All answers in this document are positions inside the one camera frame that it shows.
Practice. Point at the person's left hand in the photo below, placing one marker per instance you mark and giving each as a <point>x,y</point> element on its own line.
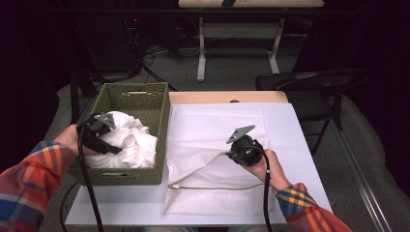
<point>67,140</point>

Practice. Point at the small black device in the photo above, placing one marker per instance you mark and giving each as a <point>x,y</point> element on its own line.
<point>228,2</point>

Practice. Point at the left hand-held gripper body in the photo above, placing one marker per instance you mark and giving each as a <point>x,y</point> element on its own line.
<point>95,132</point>

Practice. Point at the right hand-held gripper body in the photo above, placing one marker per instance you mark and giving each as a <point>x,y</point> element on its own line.
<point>246,150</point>

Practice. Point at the black cabinet with red light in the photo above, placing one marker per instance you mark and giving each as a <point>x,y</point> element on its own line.
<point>106,42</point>

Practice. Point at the wooden desk with white legs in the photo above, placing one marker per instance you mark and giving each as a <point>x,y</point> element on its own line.
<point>238,30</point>

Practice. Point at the white cloth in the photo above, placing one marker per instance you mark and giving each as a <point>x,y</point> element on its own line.
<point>135,148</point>
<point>209,122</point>

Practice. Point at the green woven basket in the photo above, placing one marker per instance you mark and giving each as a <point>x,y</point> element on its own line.
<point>138,106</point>

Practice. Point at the black metal stand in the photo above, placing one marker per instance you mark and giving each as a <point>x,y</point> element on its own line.
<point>74,96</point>

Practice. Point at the black folding chair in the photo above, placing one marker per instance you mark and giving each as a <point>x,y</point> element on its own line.
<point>309,103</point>

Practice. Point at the person's right hand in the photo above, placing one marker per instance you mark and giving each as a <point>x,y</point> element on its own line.
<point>274,170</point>

